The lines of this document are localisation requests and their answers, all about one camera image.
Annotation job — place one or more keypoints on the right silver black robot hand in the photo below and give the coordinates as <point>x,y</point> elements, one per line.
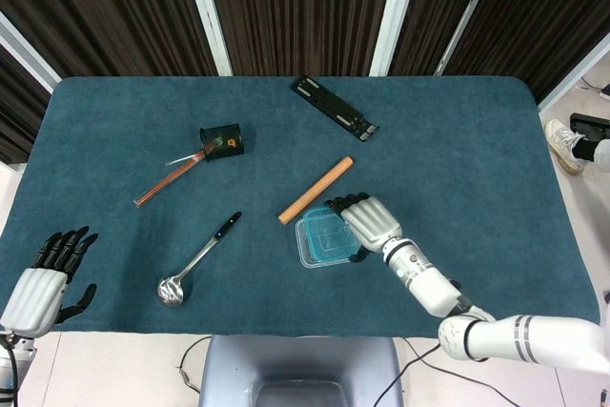
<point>372,223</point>

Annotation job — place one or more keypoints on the blue velvet tablecloth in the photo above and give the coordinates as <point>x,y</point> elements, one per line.
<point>429,164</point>

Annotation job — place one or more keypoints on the clear plastic container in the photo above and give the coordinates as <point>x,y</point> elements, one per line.
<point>305,262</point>

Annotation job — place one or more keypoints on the black mesh pen cup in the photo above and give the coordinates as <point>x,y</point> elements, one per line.
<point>238,133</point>

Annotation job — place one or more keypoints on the reddish brown chopstick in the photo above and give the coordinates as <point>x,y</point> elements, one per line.
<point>178,172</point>
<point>157,189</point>

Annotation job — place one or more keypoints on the brown slatted partition panel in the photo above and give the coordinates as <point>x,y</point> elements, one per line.
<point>534,21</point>
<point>429,6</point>
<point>300,6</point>
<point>14,107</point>
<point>119,6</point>

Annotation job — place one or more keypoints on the black flat floor device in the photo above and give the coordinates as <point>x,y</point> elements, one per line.
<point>591,123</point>

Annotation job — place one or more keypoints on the thin clear plastic stick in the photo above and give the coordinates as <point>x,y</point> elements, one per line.
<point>183,159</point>

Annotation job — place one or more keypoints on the grey blue robot torso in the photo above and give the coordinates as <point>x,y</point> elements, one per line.
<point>300,359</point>

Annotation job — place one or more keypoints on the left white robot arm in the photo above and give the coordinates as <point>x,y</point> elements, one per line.
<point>9,369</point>

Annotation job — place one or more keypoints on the person leg with black sock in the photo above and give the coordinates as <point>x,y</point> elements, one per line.
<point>583,148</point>

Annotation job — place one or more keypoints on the white sneaker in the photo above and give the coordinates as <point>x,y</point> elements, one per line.
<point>560,140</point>

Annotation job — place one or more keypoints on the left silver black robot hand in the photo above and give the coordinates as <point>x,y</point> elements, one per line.
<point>33,302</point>

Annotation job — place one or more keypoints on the wooden rolling pin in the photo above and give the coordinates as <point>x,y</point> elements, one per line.
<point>314,190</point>

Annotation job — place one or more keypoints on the black flat folding stand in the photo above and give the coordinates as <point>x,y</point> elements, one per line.
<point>329,104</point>

